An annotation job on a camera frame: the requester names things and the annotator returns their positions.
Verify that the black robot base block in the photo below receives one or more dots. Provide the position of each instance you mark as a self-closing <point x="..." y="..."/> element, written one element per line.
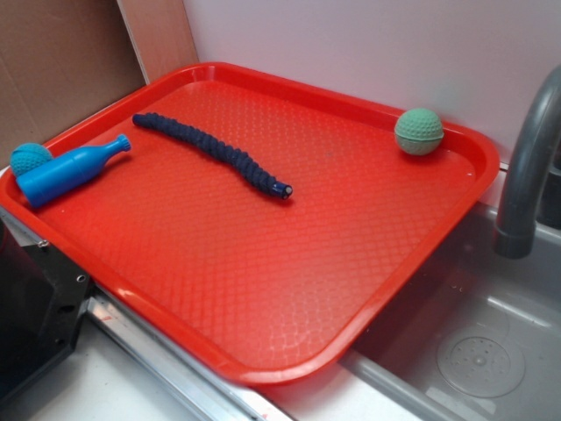
<point x="43" y="299"/>

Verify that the red plastic tray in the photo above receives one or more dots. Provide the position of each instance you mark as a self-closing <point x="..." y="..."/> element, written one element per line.
<point x="261" y="224"/>

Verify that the green dimpled ball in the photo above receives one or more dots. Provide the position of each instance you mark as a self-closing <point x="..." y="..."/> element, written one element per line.
<point x="418" y="131"/>

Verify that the blue plastic toy bottle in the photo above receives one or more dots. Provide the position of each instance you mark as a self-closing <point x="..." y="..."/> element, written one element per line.
<point x="68" y="171"/>

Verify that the grey plastic toy sink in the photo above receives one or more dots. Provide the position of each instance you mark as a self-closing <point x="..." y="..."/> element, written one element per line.
<point x="471" y="335"/>

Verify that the grey toy faucet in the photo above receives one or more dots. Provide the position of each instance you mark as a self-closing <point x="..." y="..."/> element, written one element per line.
<point x="531" y="192"/>

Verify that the teal dimpled ball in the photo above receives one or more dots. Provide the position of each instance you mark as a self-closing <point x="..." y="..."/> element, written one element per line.
<point x="27" y="157"/>

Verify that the brown cardboard panel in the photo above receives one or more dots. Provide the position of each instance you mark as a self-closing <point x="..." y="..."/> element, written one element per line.
<point x="63" y="61"/>

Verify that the silver metal rail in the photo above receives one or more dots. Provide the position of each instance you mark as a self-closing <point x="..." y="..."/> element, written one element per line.
<point x="122" y="369"/>

